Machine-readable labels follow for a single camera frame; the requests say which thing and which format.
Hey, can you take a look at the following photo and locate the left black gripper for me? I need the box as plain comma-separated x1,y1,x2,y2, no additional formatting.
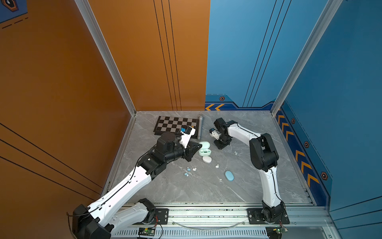
164,141,202,164

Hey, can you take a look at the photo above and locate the mint green earbud case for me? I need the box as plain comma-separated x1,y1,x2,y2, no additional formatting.
199,141,211,156

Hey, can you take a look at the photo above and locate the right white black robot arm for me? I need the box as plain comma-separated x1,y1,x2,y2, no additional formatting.
210,118,287,224

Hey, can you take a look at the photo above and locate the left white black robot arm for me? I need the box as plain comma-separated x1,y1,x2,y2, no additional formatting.
67,132,202,239

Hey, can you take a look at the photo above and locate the white earbud case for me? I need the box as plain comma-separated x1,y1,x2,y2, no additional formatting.
202,156,212,164

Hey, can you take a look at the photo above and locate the blue earbud case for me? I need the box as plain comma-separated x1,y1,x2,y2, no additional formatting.
224,170,234,181

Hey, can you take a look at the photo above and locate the black white chessboard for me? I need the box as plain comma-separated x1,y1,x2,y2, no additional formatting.
153,116,199,139

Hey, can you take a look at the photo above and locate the left green circuit board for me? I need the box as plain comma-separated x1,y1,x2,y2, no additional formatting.
137,228,156,238

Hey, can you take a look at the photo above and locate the right circuit board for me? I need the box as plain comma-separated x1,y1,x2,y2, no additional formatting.
266,227,288,239

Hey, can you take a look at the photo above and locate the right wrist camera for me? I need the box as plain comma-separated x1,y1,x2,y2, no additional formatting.
209,128,221,140

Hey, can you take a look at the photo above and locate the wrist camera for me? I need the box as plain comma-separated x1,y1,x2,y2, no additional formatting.
209,128,221,140
180,125,196,149

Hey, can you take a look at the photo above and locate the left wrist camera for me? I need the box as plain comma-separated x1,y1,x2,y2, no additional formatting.
180,125,196,149

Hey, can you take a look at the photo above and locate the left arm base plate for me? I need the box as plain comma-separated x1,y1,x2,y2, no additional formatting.
134,208,169,225

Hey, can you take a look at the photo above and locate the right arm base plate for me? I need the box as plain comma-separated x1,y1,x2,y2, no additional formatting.
246,208,290,225

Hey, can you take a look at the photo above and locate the aluminium front rail frame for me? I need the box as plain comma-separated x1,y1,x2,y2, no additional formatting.
111,204,341,239

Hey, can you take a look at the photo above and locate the right aluminium corner post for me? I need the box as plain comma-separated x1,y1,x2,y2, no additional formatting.
270,0,343,117

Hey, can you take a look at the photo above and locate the aluminium corner post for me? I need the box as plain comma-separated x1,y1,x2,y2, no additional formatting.
75,0,136,117
270,0,343,117

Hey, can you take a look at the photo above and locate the left aluminium corner post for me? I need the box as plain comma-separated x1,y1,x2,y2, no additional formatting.
75,0,136,117

